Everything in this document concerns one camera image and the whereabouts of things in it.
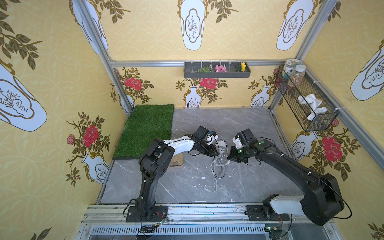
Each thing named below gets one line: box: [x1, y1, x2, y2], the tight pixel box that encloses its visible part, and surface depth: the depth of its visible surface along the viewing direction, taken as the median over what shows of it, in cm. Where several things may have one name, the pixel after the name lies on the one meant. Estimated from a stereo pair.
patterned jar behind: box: [282, 58, 302, 80], surface depth 88 cm
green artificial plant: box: [197, 65, 214, 73], surface depth 90 cm
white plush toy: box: [298, 93, 327, 121], surface depth 73 cm
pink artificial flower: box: [215, 64, 227, 73], surface depth 90 cm
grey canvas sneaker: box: [213, 139, 228, 179], surface depth 89 cm
